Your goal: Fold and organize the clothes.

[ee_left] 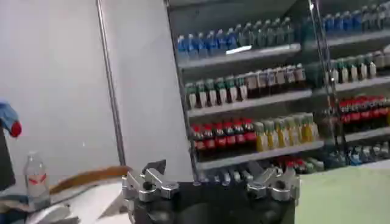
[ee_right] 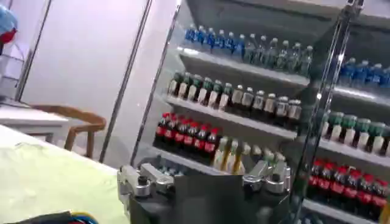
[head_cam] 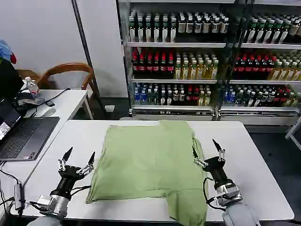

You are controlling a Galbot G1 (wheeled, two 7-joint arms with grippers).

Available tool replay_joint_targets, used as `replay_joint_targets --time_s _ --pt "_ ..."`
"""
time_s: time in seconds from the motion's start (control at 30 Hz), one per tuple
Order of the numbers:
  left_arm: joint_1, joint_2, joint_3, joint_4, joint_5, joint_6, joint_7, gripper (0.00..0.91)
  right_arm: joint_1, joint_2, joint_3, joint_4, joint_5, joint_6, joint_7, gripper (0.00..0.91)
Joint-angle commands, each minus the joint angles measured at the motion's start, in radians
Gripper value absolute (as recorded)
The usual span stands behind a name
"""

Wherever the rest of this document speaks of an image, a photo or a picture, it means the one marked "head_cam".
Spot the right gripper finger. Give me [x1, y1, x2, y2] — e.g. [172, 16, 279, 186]
[212, 138, 226, 162]
[191, 145, 207, 168]

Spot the blue cloth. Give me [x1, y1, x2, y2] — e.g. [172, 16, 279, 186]
[0, 37, 15, 60]

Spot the clear plastic water bottle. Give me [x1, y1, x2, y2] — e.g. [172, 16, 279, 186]
[24, 76, 41, 100]

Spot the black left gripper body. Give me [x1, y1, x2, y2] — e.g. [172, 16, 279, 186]
[49, 164, 83, 198]

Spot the black hub cable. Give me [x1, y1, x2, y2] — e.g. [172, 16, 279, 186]
[0, 161, 23, 186]

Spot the white metal frame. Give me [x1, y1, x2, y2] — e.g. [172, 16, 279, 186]
[285, 122, 301, 151]

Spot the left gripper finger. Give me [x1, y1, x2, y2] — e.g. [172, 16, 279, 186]
[75, 151, 96, 176]
[58, 147, 73, 171]

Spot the grey usb hub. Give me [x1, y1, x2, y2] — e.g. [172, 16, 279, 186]
[14, 184, 25, 211]

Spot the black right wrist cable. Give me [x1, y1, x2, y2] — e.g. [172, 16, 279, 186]
[202, 177, 227, 210]

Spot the green shirt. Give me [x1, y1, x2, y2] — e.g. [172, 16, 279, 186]
[85, 119, 209, 226]

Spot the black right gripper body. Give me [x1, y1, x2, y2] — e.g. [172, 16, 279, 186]
[202, 156, 234, 189]

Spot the brown wooden chair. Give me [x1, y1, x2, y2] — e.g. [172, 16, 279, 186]
[17, 62, 101, 99]

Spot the black power cable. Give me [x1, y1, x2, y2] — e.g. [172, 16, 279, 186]
[32, 88, 71, 117]

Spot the white side desk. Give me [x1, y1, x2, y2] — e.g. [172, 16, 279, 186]
[0, 89, 95, 189]

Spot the metal shelf with bottles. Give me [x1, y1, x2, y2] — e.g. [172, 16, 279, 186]
[116, 0, 227, 121]
[218, 0, 301, 126]

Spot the black bag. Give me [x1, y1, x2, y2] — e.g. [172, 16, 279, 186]
[0, 58, 25, 102]

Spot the slanted grey metal pole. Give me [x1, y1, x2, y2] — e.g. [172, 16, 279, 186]
[71, 0, 107, 114]

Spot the grey laptop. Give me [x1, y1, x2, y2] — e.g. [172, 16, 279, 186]
[0, 98, 61, 162]

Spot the black cable bundle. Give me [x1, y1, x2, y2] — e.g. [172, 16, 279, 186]
[13, 91, 40, 113]

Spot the grey computer mouse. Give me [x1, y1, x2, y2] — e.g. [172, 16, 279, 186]
[43, 107, 57, 117]

